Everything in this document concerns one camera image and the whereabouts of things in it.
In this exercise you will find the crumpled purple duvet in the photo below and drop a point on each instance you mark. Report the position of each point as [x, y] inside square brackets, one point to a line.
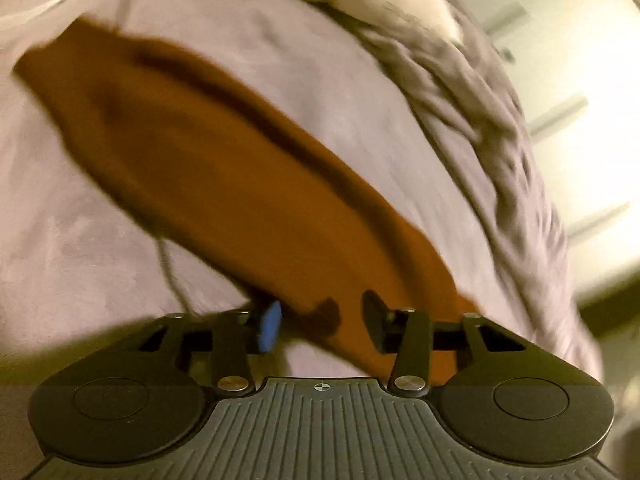
[480, 125]

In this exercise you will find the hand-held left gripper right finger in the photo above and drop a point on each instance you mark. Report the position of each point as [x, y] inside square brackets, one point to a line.
[374, 317]

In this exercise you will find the brown knit sweater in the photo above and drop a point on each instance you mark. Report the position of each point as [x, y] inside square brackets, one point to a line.
[210, 170]

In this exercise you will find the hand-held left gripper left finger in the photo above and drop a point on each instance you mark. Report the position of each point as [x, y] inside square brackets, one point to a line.
[269, 327]

